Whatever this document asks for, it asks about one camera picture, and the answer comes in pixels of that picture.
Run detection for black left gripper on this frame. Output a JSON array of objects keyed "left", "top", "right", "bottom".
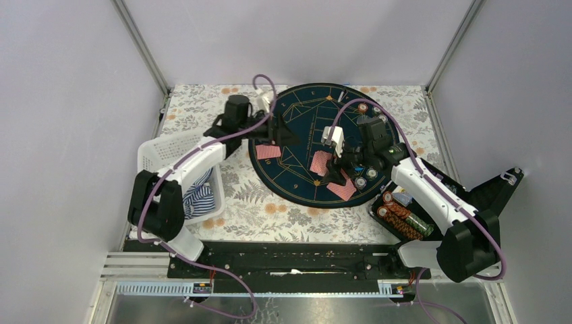
[{"left": 238, "top": 109, "right": 300, "bottom": 146}]

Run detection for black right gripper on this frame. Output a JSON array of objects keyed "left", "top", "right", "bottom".
[{"left": 322, "top": 137, "right": 373, "bottom": 187}]

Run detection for red card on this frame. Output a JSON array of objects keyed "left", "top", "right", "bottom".
[
  {"left": 326, "top": 169, "right": 357, "bottom": 201},
  {"left": 255, "top": 144, "right": 282, "bottom": 160}
]

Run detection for pink sponge block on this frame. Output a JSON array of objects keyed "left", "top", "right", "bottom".
[{"left": 310, "top": 151, "right": 333, "bottom": 177}]

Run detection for white plastic laundry basket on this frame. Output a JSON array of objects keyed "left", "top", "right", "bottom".
[{"left": 138, "top": 130, "right": 226, "bottom": 225}]

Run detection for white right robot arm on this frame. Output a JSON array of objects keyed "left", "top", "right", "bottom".
[{"left": 321, "top": 118, "right": 507, "bottom": 282}]

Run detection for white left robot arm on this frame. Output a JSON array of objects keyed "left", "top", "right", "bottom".
[{"left": 127, "top": 92, "right": 297, "bottom": 277}]

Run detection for playing card deck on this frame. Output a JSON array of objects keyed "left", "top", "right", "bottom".
[{"left": 392, "top": 187, "right": 413, "bottom": 207}]

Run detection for black poker chip case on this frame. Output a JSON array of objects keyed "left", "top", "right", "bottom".
[{"left": 368, "top": 161, "right": 524, "bottom": 242}]

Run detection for red chip rows in case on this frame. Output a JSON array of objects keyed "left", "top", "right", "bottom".
[{"left": 376, "top": 192, "right": 434, "bottom": 240}]

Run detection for round dark poker mat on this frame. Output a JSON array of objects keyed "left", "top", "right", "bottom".
[{"left": 248, "top": 83, "right": 390, "bottom": 209}]

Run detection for blue white striped cloth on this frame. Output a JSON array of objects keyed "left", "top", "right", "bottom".
[{"left": 183, "top": 168, "right": 215, "bottom": 219}]

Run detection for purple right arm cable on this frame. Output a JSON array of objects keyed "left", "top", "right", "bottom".
[{"left": 331, "top": 98, "right": 508, "bottom": 323}]

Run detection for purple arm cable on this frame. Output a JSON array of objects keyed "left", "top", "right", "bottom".
[
  {"left": 331, "top": 98, "right": 508, "bottom": 323},
  {"left": 136, "top": 74, "right": 278, "bottom": 278}
]

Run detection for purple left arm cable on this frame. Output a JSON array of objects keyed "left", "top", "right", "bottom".
[{"left": 136, "top": 74, "right": 278, "bottom": 278}]

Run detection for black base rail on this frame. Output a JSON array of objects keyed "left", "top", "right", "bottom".
[{"left": 123, "top": 240, "right": 432, "bottom": 295}]

